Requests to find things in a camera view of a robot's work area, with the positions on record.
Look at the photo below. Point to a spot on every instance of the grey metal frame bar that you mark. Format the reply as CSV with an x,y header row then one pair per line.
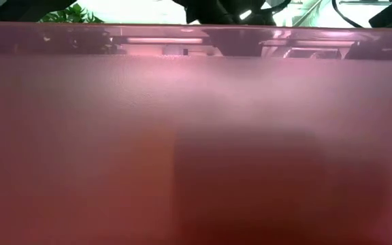
x,y
306,13

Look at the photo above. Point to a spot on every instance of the green leafy plant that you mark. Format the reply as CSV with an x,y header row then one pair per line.
x,y
71,15

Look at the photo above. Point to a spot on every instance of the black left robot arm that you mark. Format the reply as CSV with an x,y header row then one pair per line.
x,y
29,9

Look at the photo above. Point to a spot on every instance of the pink translucent plastic basket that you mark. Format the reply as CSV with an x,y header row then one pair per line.
x,y
196,136

